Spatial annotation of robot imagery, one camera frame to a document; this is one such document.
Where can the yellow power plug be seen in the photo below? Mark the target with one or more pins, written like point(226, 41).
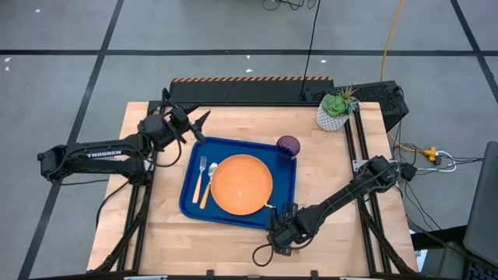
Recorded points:
point(431, 152)

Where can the orange plate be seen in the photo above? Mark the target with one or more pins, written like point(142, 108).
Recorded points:
point(241, 184)

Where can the black box with hazard stripe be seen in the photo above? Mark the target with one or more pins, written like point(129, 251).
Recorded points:
point(241, 91)

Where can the silver metal bracket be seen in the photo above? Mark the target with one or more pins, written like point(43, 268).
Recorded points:
point(358, 165)

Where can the black perforated computer case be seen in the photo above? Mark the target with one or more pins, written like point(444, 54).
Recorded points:
point(373, 95)

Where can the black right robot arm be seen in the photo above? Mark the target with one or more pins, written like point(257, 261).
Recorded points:
point(350, 190)

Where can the black power adapter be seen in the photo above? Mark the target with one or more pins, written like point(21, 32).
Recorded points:
point(408, 172)

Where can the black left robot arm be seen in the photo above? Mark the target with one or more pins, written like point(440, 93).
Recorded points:
point(97, 159)

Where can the blue plastic tray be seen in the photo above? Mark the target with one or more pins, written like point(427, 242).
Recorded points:
point(233, 145)

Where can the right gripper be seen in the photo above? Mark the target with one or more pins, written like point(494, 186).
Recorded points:
point(292, 229)

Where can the succulent in white patterned pot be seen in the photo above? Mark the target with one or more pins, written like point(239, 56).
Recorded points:
point(330, 116)

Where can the black metal table frame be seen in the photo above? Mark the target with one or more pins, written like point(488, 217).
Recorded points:
point(253, 104)

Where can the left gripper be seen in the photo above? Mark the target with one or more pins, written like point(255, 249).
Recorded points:
point(159, 130)

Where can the purple faceted plastic cup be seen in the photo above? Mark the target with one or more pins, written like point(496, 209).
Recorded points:
point(288, 145)

